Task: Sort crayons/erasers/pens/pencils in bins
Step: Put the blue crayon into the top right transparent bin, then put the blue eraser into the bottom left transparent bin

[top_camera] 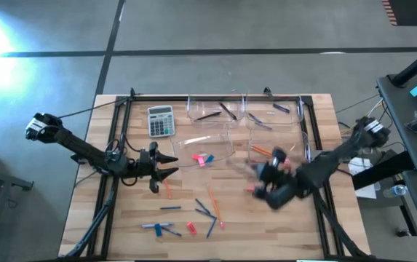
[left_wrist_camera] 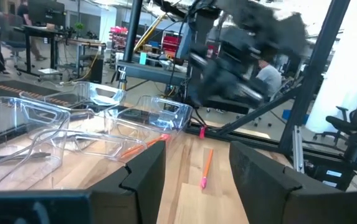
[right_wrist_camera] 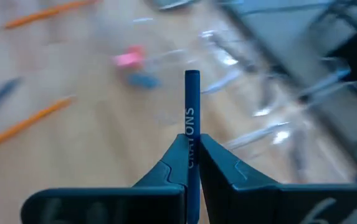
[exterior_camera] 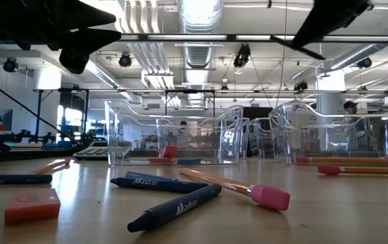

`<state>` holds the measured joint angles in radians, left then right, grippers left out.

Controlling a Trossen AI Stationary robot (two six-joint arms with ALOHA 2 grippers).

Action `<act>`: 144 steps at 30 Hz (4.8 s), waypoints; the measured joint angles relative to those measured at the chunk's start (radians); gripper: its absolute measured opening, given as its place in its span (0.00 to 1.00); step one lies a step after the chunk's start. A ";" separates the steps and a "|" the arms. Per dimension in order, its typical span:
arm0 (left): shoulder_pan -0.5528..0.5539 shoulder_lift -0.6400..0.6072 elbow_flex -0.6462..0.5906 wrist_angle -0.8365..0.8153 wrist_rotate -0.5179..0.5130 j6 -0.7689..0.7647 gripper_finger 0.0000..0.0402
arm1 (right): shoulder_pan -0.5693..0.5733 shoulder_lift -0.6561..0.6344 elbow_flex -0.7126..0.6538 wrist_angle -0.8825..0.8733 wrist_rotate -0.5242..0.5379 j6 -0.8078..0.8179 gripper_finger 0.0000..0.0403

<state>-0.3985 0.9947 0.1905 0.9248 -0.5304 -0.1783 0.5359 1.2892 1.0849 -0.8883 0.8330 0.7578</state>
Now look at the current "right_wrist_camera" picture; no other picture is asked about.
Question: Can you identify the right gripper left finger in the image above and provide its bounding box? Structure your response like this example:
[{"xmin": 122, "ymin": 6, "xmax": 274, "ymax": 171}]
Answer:
[{"xmin": 21, "ymin": 134, "xmax": 188, "ymax": 224}]

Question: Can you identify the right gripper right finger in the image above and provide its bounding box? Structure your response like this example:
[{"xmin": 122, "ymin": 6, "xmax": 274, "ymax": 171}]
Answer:
[{"xmin": 200, "ymin": 134, "xmax": 357, "ymax": 224}]

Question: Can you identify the orange pencil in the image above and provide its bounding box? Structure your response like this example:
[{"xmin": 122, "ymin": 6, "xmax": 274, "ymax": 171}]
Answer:
[
  {"xmin": 0, "ymin": 95, "xmax": 77, "ymax": 157},
  {"xmin": 2, "ymin": 0, "xmax": 100, "ymax": 31}
]

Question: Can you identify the blue eraser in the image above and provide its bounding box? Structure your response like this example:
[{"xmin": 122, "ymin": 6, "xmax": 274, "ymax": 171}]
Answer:
[{"xmin": 126, "ymin": 73, "xmax": 163, "ymax": 90}]

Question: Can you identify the pink eraser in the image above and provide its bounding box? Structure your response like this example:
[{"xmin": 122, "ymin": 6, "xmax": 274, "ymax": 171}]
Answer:
[{"xmin": 112, "ymin": 51, "xmax": 146, "ymax": 70}]

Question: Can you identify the red eraser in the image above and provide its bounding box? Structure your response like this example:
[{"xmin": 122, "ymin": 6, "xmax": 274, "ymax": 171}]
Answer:
[{"xmin": 126, "ymin": 45, "xmax": 146, "ymax": 55}]

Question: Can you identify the clear plastic bin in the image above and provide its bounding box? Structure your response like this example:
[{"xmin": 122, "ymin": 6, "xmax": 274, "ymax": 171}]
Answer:
[
  {"xmin": 196, "ymin": 27, "xmax": 357, "ymax": 150},
  {"xmin": 97, "ymin": 12, "xmax": 241, "ymax": 97}
]

